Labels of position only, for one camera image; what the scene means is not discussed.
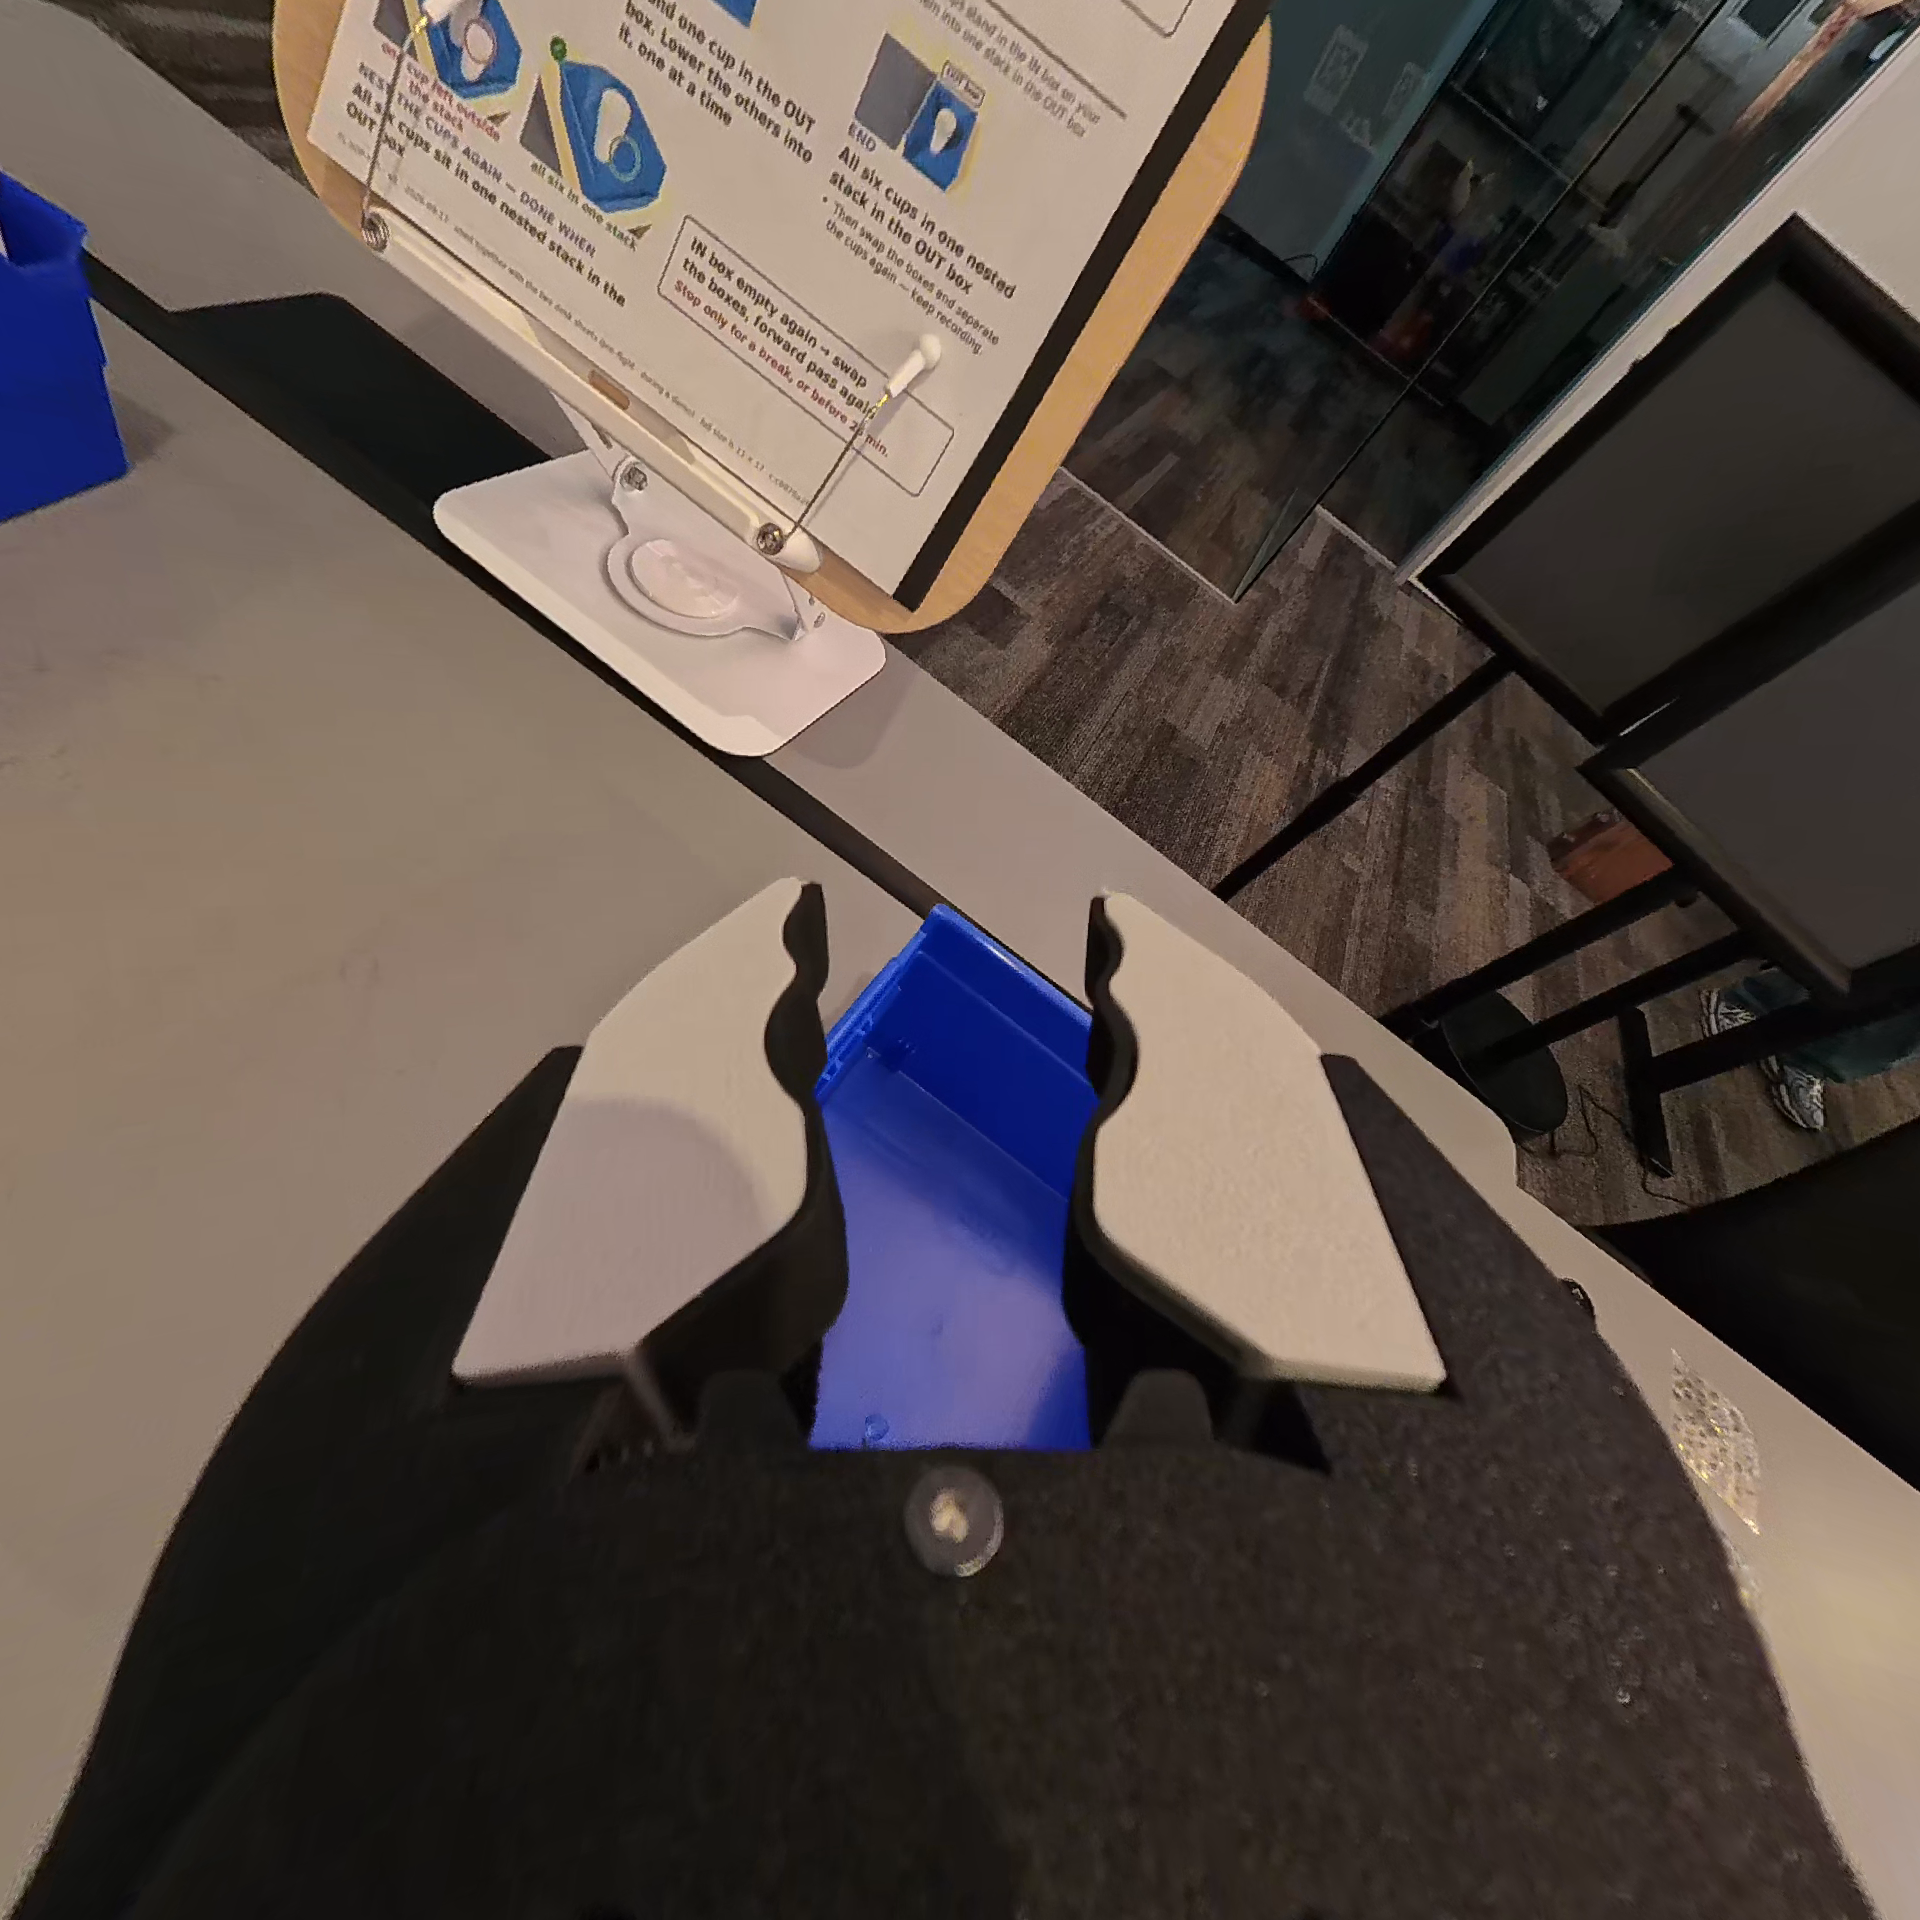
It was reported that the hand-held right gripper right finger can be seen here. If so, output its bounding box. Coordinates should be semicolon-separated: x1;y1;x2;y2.
1072;890;1450;1435

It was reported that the clear crinkled plastic piece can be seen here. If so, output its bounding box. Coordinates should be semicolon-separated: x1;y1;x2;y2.
1666;1351;1777;1537

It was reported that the blue plastic bin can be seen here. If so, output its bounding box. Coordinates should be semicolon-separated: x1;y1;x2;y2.
0;175;130;520
810;907;1099;1456

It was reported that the black flat mat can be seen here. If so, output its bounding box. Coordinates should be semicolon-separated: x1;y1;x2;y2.
90;295;936;907

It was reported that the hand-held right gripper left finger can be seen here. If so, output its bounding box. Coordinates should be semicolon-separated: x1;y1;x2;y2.
450;877;835;1426

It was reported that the instruction sheet on wooden stand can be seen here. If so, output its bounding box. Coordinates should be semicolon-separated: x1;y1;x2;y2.
271;0;1272;637

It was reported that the printed instruction sign board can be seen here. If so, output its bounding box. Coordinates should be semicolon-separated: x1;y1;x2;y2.
314;0;1208;601

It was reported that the black round stand base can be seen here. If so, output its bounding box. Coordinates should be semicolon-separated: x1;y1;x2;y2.
1434;991;1579;1145

